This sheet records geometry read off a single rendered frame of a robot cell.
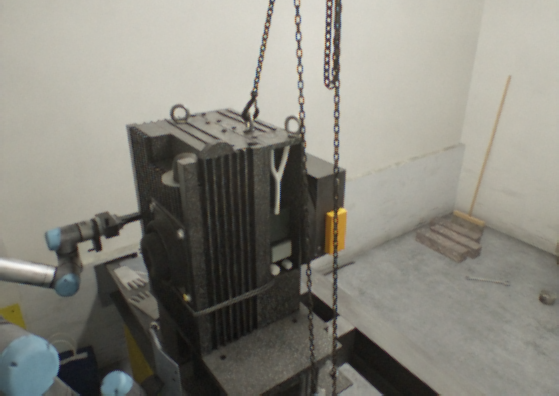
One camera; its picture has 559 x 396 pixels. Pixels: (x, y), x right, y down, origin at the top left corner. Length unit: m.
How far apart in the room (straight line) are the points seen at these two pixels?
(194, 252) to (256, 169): 0.32
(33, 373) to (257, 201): 0.75
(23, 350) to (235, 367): 0.73
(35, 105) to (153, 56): 0.60
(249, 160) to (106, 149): 1.19
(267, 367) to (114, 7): 1.72
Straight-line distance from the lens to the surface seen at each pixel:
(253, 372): 1.56
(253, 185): 1.38
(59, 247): 1.71
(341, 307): 2.19
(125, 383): 1.39
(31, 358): 1.08
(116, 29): 2.34
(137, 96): 2.40
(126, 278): 2.46
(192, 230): 1.32
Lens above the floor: 2.04
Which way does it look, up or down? 24 degrees down
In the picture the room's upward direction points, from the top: straight up
